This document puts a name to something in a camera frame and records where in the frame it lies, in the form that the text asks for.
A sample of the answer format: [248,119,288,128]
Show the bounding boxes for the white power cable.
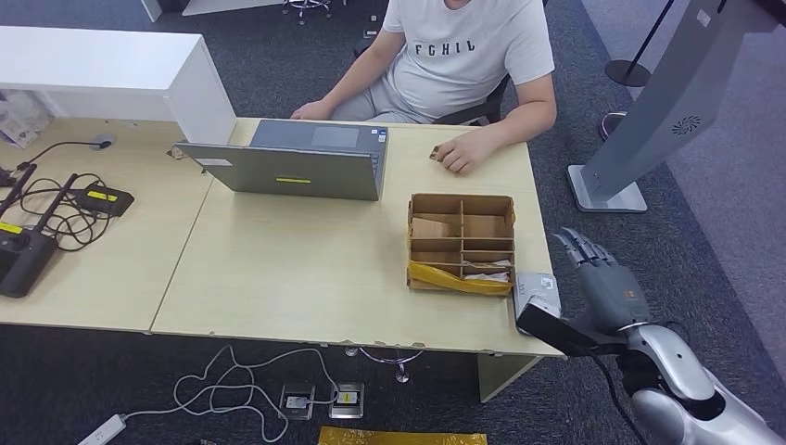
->
[120,345,343,445]

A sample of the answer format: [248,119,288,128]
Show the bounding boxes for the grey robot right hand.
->
[552,227,651,337]

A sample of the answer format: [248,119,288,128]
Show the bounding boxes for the papers in clear bag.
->
[0,88,61,150]

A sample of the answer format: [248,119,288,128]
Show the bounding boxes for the grey kiosk stand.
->
[567,0,781,214]

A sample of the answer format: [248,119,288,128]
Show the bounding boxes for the cardboard divider box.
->
[406,194,517,299]

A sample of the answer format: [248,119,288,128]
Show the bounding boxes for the chrome office chair base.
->
[282,0,348,27]

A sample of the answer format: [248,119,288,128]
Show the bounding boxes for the white counter shelf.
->
[0,25,237,146]

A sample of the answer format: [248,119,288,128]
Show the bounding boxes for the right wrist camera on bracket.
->
[515,293,628,359]

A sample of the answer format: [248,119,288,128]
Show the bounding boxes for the black chair of person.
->
[436,76,512,126]

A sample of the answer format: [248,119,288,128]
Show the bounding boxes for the person's right hand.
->
[290,99,335,121]

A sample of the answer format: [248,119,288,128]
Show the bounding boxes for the white power strip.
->
[78,414,128,445]

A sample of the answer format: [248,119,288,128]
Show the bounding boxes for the black adapter with yellow label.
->
[70,184,135,219]

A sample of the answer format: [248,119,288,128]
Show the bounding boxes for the tangled black cable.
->
[16,172,119,253]

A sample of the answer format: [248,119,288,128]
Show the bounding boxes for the thin black cable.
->
[16,139,114,173]

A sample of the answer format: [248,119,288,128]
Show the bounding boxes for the black router with antennas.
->
[0,162,79,299]

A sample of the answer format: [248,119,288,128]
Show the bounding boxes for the metal floor socket box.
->
[328,383,366,421]
[279,384,317,421]

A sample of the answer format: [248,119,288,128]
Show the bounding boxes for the light wood desk leg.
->
[477,353,544,405]

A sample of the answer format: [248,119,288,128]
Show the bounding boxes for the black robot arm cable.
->
[589,352,649,445]

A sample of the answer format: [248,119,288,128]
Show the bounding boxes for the person's left hand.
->
[432,129,492,175]

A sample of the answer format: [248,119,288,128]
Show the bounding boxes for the black stanchion post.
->
[604,0,677,89]

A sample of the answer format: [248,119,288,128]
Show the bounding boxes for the grey card reader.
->
[513,273,561,336]

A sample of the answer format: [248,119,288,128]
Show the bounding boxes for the person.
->
[290,0,558,175]

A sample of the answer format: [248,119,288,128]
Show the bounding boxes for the yellow floor tape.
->
[318,426,488,445]

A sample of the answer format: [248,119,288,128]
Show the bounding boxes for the round chrome rimmed base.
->
[600,111,628,141]

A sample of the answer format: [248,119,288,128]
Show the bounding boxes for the grey laptop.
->
[173,119,390,203]

